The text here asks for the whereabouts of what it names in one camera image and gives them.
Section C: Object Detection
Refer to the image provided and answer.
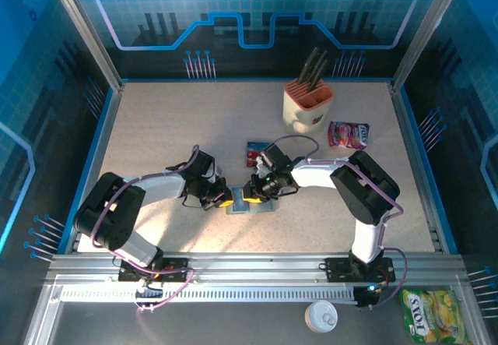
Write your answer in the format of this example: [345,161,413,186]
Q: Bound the green card holder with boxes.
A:
[226,186,280,216]

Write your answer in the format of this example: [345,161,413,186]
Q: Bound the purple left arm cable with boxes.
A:
[89,144,202,313]

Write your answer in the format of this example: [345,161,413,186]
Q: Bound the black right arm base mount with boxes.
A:
[324,257,397,283]

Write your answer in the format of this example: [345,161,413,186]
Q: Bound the yellow candy bag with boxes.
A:
[400,289,466,345]

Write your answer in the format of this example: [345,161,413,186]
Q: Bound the cream knife block orange top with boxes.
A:
[282,79,335,136]

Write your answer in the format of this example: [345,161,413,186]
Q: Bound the aluminium left side rail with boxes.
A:
[64,82,125,255]

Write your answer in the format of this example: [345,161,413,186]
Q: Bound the aluminium rail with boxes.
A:
[64,82,125,255]
[388,82,447,255]
[46,252,470,283]

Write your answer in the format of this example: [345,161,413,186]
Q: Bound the aluminium front rail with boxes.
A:
[46,252,470,283]

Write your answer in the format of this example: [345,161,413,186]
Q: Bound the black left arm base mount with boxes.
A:
[117,257,195,283]

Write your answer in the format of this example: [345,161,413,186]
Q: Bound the white tin can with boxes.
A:
[304,300,338,334]

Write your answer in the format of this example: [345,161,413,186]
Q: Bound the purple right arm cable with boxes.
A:
[272,134,409,310]

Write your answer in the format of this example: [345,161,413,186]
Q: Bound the pink candy bag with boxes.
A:
[328,121,370,151]

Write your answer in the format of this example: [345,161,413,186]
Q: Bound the aluminium right side rail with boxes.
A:
[388,82,447,255]

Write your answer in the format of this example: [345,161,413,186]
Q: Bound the slotted white cable duct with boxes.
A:
[60,287,357,304]

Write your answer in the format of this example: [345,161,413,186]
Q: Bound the black electronics box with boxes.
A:
[354,282,384,309]

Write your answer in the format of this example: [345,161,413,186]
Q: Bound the aluminium right corner post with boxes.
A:
[391,0,470,91]

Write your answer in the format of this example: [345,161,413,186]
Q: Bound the aluminium left corner post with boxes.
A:
[42,0,125,91]

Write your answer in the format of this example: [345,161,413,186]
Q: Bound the black handled knife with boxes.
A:
[307,59,329,93]
[296,48,321,85]
[302,51,327,87]

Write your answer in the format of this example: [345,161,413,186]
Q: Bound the aluminium corner post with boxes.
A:
[42,0,125,91]
[391,0,470,91]

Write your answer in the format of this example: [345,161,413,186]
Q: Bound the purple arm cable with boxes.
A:
[89,144,202,313]
[272,134,409,310]

